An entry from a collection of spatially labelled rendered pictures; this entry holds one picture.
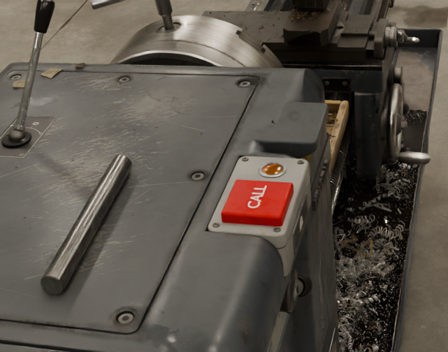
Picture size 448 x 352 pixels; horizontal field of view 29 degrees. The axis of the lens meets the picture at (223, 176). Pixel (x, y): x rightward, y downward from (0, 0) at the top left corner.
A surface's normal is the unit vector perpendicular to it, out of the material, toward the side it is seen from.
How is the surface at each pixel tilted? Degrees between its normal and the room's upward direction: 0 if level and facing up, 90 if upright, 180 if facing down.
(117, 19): 0
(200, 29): 12
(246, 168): 0
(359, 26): 0
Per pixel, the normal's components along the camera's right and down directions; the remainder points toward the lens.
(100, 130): -0.11, -0.83
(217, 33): 0.25, -0.76
